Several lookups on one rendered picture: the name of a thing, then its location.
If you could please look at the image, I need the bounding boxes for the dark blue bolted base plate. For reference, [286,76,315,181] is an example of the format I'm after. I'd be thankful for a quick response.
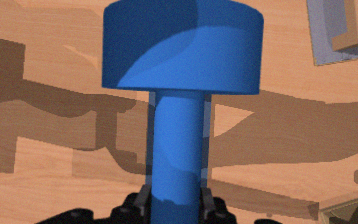
[145,92,212,187]

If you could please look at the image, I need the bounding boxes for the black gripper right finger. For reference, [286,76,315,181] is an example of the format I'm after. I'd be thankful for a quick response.
[198,187,282,224]

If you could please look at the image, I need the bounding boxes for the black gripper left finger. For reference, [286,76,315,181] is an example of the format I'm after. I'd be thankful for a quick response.
[35,184,152,224]

